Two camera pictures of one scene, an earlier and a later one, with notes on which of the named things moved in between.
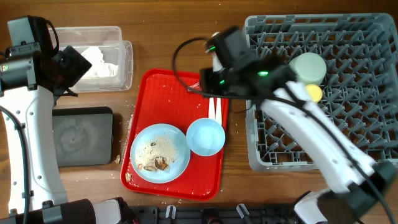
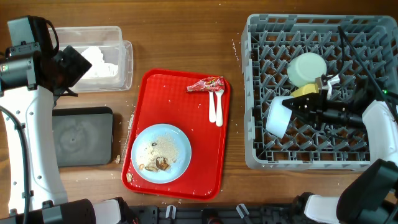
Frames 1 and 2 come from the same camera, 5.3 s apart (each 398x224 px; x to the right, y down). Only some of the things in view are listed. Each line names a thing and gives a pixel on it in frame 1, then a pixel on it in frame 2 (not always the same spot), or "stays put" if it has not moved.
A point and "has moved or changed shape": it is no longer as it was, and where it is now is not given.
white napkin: (98, 68) stays put
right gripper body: (208, 81) to (320, 107)
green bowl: (309, 68) stays put
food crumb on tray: (128, 176) stays put
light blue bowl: (205, 137) has moved or changed shape
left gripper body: (71, 70) stays put
